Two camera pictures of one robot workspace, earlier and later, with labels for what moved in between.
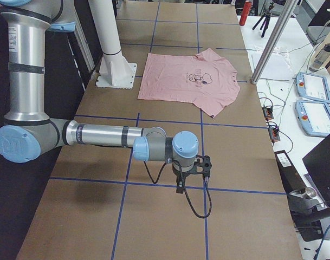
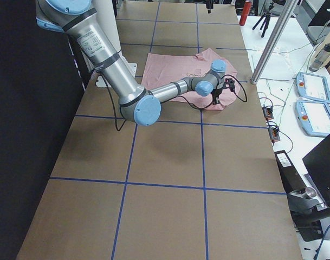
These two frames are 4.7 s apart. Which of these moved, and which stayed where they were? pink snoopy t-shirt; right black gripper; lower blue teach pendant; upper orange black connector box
Moved: right black gripper
Stayed: upper orange black connector box; lower blue teach pendant; pink snoopy t-shirt
